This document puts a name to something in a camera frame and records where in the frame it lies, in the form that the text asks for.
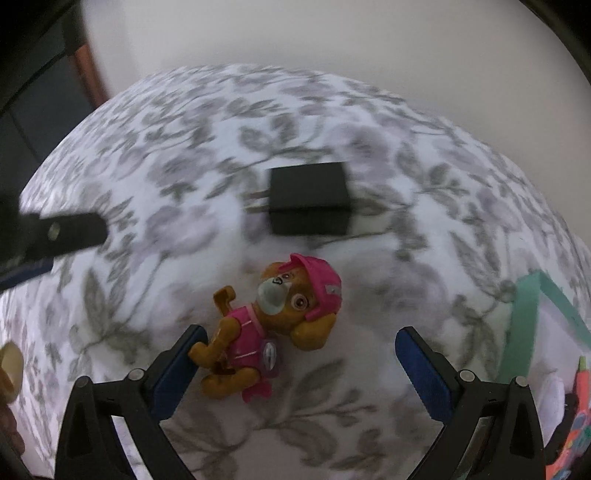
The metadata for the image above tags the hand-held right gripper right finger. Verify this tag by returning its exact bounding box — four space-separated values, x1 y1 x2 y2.
395 326 559 480

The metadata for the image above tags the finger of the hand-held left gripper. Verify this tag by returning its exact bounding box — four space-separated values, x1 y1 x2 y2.
0 257 55 292
18 210 108 261

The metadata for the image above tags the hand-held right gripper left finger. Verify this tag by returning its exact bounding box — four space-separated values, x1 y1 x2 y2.
54 324 208 480

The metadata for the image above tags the brown dog figure pink outfit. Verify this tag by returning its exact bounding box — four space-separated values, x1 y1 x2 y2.
187 253 343 402

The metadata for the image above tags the teal cardboard box tray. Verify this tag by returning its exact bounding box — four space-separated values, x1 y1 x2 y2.
496 270 591 480

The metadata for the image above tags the orange and blue toy gun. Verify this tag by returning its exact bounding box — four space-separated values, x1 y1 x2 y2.
545 355 591 480

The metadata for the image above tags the beige hair claw clip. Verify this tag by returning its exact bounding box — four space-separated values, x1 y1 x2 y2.
0 342 23 402

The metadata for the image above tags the black plug charger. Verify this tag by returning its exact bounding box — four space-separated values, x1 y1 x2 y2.
244 161 352 237

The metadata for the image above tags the dark wooden door frame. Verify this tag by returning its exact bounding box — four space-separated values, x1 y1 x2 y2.
0 0 109 153

